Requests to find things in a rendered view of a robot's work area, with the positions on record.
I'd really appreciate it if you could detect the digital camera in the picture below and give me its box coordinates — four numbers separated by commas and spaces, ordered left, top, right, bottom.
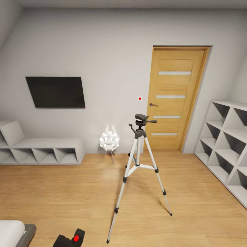
53, 228, 85, 247

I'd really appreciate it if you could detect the camera tripod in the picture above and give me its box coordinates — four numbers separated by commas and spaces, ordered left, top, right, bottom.
106, 114, 173, 244

